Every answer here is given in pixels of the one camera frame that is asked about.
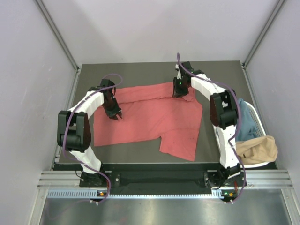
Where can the blue t shirt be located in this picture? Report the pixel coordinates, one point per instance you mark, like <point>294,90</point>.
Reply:
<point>248,127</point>

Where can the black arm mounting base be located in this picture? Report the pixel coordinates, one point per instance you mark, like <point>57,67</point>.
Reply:
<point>198,174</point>

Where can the aluminium frame post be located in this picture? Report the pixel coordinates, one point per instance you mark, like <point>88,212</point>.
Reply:
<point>57,34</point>
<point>263,33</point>

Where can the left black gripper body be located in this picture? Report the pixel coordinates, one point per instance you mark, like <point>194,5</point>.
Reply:
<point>111,107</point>

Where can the left aluminium frame post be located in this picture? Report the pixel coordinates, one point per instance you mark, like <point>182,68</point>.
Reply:
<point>57,34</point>

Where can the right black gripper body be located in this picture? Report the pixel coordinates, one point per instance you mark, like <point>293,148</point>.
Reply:
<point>179,86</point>

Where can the red t shirt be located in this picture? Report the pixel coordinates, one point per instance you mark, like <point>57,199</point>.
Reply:
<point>151,112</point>

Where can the right aluminium frame post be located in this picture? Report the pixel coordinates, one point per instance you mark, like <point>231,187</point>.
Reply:
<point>263,33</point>

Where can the grey slotted cable duct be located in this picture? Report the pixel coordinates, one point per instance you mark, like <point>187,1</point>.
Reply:
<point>97,194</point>

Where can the white plastic laundry basket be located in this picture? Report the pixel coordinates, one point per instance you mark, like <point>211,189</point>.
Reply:
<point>256,122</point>

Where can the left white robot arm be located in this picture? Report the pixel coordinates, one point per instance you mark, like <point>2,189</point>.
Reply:
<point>73,131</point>

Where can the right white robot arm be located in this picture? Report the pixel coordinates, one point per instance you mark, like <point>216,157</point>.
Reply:
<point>223,112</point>

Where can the tan t shirt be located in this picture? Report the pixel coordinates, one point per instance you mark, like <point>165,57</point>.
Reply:
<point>258,150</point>

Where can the aluminium front rail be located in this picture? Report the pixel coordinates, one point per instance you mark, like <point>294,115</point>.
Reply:
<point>256,179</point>

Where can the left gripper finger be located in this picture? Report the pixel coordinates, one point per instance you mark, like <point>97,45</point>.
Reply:
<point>115,117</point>
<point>119,115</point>

